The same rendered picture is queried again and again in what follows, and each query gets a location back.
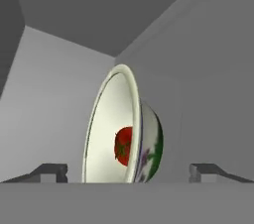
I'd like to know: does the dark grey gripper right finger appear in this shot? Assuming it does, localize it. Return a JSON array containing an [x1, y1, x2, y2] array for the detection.
[[189, 163, 254, 184]]

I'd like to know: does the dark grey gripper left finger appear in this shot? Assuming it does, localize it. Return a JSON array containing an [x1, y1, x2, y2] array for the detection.
[[0, 163, 69, 184]]

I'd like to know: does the white bowl with floral print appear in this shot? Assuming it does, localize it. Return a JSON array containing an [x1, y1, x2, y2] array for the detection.
[[81, 63, 165, 184]]

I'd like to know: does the red tomato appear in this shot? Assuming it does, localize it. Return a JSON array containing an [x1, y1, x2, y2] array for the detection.
[[113, 126, 134, 168]]

